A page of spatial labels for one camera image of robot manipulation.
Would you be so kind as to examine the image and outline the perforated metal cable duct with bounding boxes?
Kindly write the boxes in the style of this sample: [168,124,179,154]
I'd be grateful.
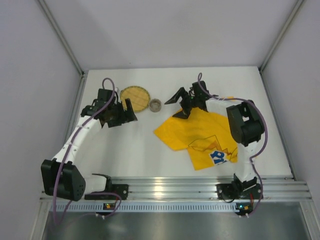
[48,202,253,213]

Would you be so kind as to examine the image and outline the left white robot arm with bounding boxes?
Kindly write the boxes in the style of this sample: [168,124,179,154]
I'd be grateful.
[40,88,137,201]

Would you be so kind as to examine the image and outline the aluminium frame post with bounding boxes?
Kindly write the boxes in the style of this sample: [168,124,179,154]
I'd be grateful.
[35,0,85,76]
[258,0,306,74]

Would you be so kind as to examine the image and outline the left aluminium frame post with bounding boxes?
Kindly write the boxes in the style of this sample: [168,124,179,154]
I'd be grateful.
[35,0,85,76]

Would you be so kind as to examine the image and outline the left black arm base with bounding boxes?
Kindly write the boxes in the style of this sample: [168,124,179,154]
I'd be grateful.
[84,184,129,201]

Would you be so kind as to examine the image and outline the aluminium front rail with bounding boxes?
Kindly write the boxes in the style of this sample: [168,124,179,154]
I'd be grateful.
[112,176,312,202]

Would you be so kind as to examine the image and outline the yellow cartoon print cloth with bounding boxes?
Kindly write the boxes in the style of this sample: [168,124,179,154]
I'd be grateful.
[154,107,238,171]

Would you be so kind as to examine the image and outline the speckled ceramic cup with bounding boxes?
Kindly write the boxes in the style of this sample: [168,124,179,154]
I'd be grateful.
[148,98,162,113]

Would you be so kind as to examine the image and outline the round woven bamboo plate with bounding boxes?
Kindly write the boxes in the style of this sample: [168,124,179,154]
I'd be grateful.
[120,85,151,113]

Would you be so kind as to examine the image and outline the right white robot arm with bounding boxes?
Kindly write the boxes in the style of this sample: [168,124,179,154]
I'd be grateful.
[166,80,268,200]

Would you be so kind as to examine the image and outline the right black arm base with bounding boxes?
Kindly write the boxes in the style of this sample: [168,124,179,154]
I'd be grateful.
[216,183,262,203]

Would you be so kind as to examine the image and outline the right aluminium frame post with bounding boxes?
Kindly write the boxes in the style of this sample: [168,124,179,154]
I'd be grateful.
[258,0,306,74]

